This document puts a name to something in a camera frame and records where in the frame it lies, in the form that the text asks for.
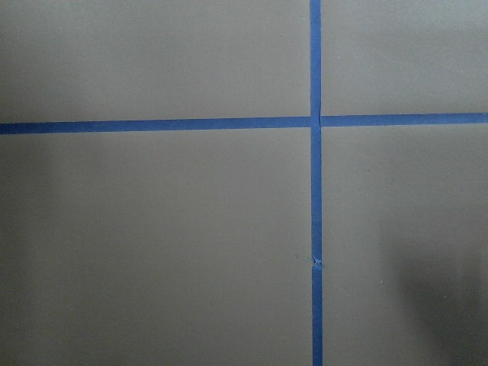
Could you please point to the blue tape strip crosswise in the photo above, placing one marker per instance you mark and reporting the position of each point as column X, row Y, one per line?
column 113, row 126

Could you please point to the blue tape strip lengthwise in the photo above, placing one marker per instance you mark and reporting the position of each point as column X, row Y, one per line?
column 316, row 181

